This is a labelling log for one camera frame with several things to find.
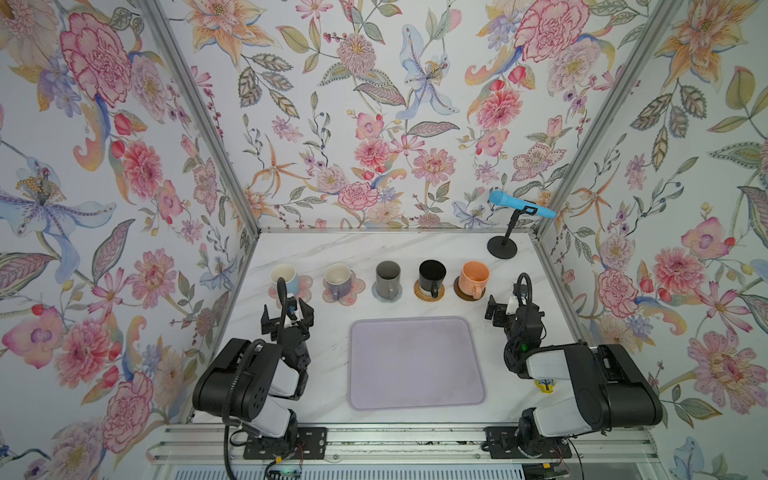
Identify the pink flower coaster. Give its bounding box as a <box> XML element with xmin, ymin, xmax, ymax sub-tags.
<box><xmin>322</xmin><ymin>270</ymin><xmax>366</xmax><ymax>307</ymax></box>
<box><xmin>268</xmin><ymin>275</ymin><xmax>314</xmax><ymax>306</ymax></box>

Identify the light blue mug cream interior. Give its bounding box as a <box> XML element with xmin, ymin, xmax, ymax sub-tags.
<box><xmin>270</xmin><ymin>264</ymin><xmax>300</xmax><ymax>296</ymax></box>

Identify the orange mug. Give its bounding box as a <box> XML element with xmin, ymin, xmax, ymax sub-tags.
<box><xmin>458</xmin><ymin>261</ymin><xmax>490</xmax><ymax>298</ymax></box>

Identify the grey mug cream interior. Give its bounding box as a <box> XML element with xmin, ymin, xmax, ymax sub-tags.
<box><xmin>324</xmin><ymin>263</ymin><xmax>352</xmax><ymax>302</ymax></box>

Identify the brown wooden round coaster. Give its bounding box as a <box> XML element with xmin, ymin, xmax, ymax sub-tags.
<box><xmin>453</xmin><ymin>281</ymin><xmax>486</xmax><ymax>302</ymax></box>

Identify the grey round patterned coaster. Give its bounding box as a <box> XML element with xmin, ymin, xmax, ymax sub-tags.
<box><xmin>371</xmin><ymin>282</ymin><xmax>403</xmax><ymax>303</ymax></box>

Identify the black mug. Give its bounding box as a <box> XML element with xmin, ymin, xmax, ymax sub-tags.
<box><xmin>418</xmin><ymin>259</ymin><xmax>447</xmax><ymax>296</ymax></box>

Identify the dark grey mug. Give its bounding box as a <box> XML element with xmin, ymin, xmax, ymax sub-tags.
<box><xmin>376</xmin><ymin>260</ymin><xmax>401</xmax><ymax>296</ymax></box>

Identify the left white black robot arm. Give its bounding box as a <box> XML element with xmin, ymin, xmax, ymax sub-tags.
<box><xmin>192</xmin><ymin>296</ymin><xmax>314</xmax><ymax>457</ymax></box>

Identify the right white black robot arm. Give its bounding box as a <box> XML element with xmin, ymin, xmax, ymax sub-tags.
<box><xmin>484</xmin><ymin>298</ymin><xmax>663</xmax><ymax>459</ymax></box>

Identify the yellow round sticker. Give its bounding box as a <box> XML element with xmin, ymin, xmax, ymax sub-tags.
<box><xmin>535</xmin><ymin>379</ymin><xmax>556</xmax><ymax>394</ymax></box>

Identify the black microphone stand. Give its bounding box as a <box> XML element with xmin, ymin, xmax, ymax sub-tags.
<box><xmin>487</xmin><ymin>206</ymin><xmax>538</xmax><ymax>260</ymax></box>

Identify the lavender rectangular mat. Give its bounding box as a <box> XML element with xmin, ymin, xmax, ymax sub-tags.
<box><xmin>348</xmin><ymin>316</ymin><xmax>486</xmax><ymax>411</ymax></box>

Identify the blue microphone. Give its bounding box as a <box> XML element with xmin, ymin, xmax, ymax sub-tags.
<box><xmin>489</xmin><ymin>190</ymin><xmax>556</xmax><ymax>219</ymax></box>

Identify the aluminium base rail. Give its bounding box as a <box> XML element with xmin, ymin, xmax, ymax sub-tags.
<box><xmin>146</xmin><ymin>423</ymin><xmax>659</xmax><ymax>466</ymax></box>

